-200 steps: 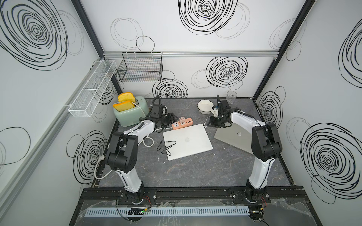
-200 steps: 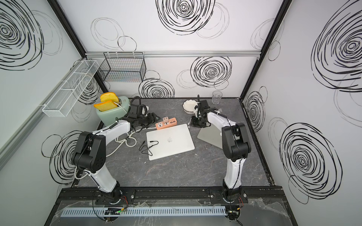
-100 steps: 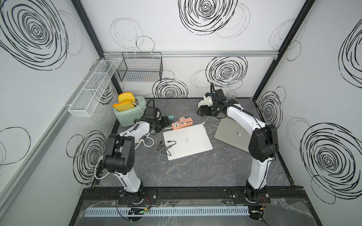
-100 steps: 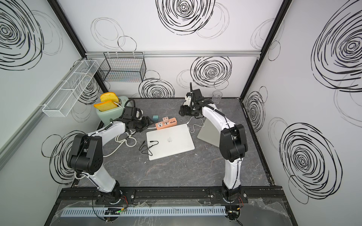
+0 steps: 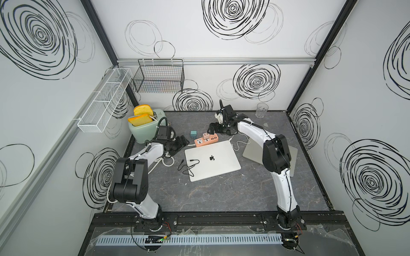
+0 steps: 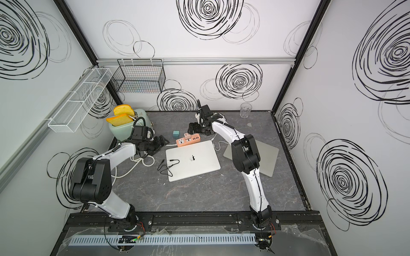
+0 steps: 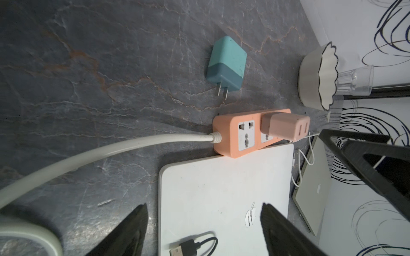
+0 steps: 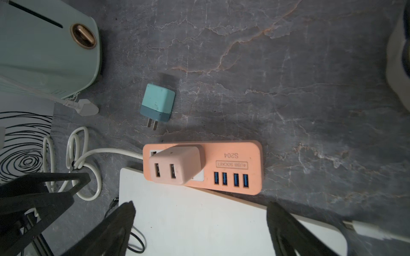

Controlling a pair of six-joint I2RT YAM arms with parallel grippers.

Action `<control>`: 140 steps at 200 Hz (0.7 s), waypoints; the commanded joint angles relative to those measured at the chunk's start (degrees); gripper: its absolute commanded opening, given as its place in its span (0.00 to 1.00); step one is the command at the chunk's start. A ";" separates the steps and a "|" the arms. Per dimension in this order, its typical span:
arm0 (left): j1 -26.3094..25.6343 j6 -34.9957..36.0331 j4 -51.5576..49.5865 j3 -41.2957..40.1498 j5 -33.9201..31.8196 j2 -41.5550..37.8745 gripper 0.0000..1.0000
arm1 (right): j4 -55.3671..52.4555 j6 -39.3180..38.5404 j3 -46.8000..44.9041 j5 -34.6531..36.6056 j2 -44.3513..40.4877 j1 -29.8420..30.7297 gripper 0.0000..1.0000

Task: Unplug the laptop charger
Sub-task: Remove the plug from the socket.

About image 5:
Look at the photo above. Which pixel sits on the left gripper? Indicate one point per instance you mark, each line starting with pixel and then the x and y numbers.
pixel 180 143

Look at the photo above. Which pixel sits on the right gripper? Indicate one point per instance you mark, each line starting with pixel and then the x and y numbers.
pixel 215 125

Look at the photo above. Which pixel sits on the pink usb charger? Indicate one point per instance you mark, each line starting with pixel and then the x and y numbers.
pixel 206 135

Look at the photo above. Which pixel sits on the orange power strip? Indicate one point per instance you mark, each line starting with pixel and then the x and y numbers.
pixel 202 142

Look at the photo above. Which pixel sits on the teal usb charger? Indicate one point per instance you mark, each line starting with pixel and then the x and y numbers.
pixel 193 134

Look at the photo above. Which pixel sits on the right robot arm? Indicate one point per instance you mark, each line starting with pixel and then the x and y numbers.
pixel 276 159

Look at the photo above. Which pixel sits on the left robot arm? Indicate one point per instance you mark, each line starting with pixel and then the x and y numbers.
pixel 129 184

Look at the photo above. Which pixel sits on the white apple laptop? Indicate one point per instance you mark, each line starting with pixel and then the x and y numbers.
pixel 212 160

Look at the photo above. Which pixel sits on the silver grey laptop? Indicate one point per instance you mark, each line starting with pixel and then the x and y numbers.
pixel 254 153

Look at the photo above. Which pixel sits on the mint green toaster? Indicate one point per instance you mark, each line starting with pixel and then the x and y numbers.
pixel 146 132

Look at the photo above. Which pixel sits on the front yellow toast slice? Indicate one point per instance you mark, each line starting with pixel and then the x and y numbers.
pixel 140 120

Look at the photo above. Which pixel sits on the yellow toast slice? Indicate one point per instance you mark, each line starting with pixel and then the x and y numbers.
pixel 143 109
pixel 140 120

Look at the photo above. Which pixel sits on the rear yellow toast slice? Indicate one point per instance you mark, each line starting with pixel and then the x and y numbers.
pixel 143 109

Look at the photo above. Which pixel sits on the clear drinking glass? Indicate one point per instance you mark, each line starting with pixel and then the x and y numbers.
pixel 262 109

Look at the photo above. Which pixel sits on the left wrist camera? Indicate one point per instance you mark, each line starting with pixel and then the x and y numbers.
pixel 164 131

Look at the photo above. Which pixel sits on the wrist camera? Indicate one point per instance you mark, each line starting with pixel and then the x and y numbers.
pixel 225 115
pixel 164 131

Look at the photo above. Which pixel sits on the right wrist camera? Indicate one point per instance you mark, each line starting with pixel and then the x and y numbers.
pixel 225 115

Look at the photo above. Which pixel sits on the black wire basket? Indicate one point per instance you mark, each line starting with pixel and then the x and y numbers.
pixel 159 76

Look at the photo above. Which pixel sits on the white wire shelf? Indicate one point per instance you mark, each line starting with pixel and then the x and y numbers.
pixel 110 92

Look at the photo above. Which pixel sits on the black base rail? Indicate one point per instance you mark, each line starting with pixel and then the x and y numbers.
pixel 268 220

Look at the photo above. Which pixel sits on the grey slotted cable duct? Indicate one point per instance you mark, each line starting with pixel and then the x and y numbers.
pixel 200 239

